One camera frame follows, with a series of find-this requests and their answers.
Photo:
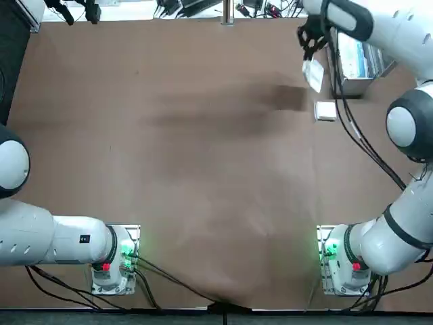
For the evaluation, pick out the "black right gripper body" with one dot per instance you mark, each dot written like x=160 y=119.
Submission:
x=318 y=23

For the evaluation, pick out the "white triangular bandage packet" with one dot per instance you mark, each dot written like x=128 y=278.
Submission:
x=313 y=74

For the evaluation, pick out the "aluminium medical kit case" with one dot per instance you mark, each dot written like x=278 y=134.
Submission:
x=352 y=86

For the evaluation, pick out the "translucent white medicine box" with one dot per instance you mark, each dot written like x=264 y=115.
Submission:
x=325 y=111

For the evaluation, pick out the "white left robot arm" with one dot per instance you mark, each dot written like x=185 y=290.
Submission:
x=67 y=243

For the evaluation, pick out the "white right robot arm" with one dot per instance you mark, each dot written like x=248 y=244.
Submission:
x=406 y=40

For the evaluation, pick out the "blue face mask packet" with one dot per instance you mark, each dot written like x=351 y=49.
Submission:
x=352 y=64

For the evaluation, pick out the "small red-lit circuit board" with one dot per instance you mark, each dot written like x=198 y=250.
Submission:
x=273 y=9
x=244 y=9

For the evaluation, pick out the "black side panel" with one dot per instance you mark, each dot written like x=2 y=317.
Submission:
x=10 y=50

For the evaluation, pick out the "black power adapter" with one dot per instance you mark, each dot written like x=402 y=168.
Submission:
x=167 y=8

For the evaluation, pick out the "grey power adapter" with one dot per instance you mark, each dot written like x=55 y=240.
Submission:
x=199 y=4

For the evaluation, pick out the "aluminium frame profile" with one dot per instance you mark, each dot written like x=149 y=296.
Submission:
x=35 y=23

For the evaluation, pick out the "aluminium camera post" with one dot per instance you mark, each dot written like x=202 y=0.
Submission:
x=227 y=13

